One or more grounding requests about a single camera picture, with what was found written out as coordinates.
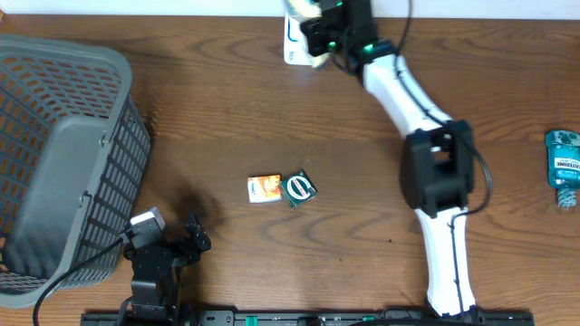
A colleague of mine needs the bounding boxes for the yellow snack bag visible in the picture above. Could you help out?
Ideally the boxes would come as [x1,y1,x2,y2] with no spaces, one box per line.
[283,0,330,70]

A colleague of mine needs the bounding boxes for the small orange packet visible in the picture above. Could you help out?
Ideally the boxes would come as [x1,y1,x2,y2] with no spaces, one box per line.
[246,174,282,204]

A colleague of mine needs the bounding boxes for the green round-label box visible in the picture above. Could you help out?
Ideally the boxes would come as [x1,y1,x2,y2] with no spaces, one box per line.
[279,170,318,209]

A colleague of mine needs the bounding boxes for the teal mouthwash bottle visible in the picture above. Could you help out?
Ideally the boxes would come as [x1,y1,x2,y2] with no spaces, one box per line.
[545,129,579,209]

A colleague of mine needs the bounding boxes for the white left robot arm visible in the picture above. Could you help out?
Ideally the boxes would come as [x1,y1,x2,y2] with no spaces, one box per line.
[116,207,211,325]

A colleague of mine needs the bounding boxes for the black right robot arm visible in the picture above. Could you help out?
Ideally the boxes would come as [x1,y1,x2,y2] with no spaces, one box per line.
[285,0,476,321]

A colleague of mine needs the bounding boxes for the grey plastic basket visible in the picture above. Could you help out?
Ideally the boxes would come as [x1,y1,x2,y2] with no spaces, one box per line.
[1,34,151,309]

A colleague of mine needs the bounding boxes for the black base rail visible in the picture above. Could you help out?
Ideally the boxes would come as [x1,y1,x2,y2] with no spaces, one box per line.
[81,309,536,326]

